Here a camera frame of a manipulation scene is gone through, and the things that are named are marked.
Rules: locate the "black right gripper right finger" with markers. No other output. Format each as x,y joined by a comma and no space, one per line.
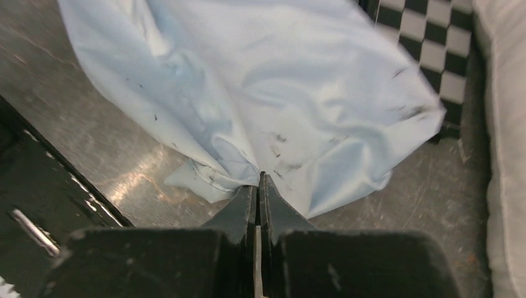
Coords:
276,215

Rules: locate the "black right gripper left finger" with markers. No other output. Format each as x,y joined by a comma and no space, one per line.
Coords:
237,219

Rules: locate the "light blue pillowcase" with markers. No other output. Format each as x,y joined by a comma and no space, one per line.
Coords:
307,91

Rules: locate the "white pillow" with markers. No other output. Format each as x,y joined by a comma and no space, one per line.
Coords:
500,30

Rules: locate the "black white checkerboard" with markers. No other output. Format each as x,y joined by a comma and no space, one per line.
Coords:
437,34

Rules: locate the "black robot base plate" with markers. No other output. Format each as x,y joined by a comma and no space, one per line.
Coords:
43,200

